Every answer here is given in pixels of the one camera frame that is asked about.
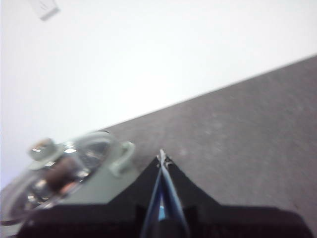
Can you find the white wall power socket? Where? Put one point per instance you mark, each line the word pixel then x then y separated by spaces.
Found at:
pixel 45 8

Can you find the brown egg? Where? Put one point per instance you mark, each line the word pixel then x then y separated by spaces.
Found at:
pixel 60 172

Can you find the glass lid with green knob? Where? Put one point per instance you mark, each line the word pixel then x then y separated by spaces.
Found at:
pixel 42 148

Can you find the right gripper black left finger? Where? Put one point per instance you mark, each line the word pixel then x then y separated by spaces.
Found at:
pixel 119 218

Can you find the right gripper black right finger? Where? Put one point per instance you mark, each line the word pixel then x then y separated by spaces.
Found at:
pixel 223 223

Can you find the pale green electric steamer pot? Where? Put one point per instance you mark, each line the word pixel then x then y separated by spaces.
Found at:
pixel 101 184

